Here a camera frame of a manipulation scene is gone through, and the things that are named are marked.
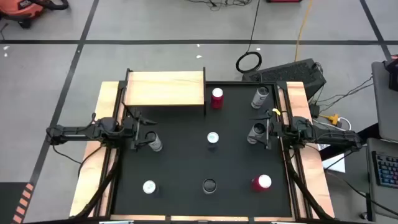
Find orange shop vacuum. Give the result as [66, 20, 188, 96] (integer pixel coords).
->
[0, 0, 70, 29]

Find yellow extension cable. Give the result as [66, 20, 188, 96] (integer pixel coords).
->
[294, 0, 314, 62]

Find black table mat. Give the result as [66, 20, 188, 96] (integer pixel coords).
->
[111, 82, 293, 218]

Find yellow power splitter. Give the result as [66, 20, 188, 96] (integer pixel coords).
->
[318, 113, 340, 124]

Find black floor cable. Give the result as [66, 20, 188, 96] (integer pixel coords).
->
[323, 169, 398, 217]

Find Celsius Peach Vibe can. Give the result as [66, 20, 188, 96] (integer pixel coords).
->
[202, 178, 218, 195]
[251, 86, 270, 110]

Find black mat orange stripes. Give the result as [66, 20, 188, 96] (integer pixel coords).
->
[0, 182, 35, 224]

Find black keyboard blue keys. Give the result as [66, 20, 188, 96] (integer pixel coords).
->
[372, 151, 398, 190]

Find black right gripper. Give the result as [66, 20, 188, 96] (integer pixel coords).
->
[248, 109, 290, 150]

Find blue Red Bull can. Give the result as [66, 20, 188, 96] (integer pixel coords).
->
[142, 180, 161, 197]
[206, 131, 220, 152]

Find white paper sheet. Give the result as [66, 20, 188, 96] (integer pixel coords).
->
[317, 142, 346, 174]

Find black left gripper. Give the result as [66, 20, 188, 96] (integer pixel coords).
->
[119, 113, 158, 151]

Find Celsius Tropical Vibe can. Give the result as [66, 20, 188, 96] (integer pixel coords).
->
[145, 131, 164, 152]

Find wooden shelf black frame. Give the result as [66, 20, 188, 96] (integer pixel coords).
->
[123, 67, 208, 118]

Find red beverage can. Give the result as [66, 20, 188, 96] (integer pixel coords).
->
[210, 87, 224, 110]
[251, 174, 272, 192]

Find tangled black cables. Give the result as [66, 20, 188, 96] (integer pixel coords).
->
[186, 0, 252, 12]

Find black coiled cable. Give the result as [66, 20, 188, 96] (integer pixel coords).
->
[235, 0, 263, 75]

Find white cable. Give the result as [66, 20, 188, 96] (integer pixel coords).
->
[317, 116, 353, 132]

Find silver Celsius can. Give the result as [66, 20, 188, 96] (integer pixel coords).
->
[247, 122, 266, 145]

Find black computer case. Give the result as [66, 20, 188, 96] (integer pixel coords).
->
[241, 58, 327, 101]

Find black desk beam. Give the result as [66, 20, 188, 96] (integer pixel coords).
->
[319, 123, 381, 162]

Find black device red trim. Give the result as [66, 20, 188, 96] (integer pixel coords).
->
[384, 55, 398, 93]

